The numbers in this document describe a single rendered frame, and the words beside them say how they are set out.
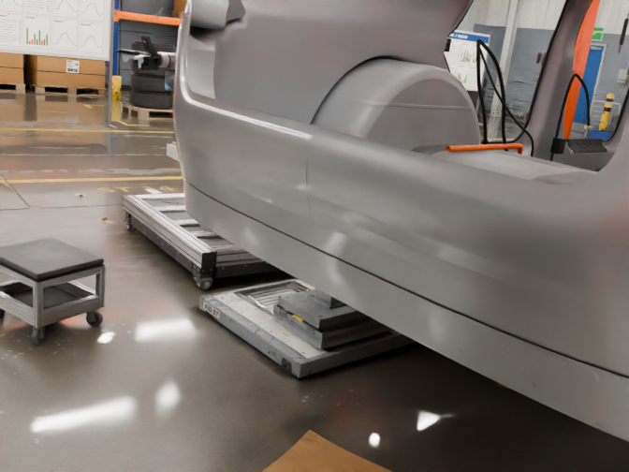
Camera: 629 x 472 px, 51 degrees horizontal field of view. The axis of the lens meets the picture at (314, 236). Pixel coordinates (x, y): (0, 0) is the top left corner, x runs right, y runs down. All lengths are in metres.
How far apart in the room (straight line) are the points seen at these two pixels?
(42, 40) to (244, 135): 7.30
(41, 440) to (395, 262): 1.51
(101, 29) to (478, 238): 8.14
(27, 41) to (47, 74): 3.59
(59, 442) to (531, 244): 1.79
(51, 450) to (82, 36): 7.12
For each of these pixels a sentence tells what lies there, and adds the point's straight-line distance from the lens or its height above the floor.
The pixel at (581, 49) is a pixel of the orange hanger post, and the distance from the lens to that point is 5.15.
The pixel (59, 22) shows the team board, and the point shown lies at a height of 1.25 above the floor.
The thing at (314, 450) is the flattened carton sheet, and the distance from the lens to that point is 2.46.
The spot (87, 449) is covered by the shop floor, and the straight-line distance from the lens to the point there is 2.46.
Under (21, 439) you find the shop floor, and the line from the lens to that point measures 2.53.
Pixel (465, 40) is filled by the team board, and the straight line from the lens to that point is 12.77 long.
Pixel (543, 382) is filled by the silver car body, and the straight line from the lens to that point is 1.35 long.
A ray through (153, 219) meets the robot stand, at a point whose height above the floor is 0.21.
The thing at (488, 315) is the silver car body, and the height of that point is 0.93.
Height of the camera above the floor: 1.40
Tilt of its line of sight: 16 degrees down
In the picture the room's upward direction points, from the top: 7 degrees clockwise
